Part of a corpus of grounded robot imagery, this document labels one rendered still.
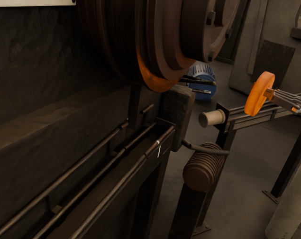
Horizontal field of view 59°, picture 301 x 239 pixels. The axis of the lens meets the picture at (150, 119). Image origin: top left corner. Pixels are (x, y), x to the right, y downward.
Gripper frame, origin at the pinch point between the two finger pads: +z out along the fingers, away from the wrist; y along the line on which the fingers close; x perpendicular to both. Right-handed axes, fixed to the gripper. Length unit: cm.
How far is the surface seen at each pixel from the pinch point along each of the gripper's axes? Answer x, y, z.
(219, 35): 18.0, -31.0, 8.7
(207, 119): -16.9, -5.1, 13.0
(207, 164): -32.0, -9.5, 5.5
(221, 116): -16.4, 1.1, 9.9
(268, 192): -83, 68, -19
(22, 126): 2, -74, 21
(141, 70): 12, -55, 12
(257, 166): -85, 93, -4
